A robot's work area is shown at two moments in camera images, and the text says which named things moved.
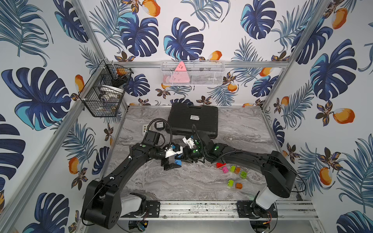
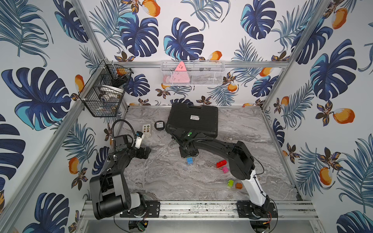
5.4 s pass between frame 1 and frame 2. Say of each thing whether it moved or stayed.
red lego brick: stayed
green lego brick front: stayed
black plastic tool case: stayed
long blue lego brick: moved
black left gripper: moved
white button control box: stayed
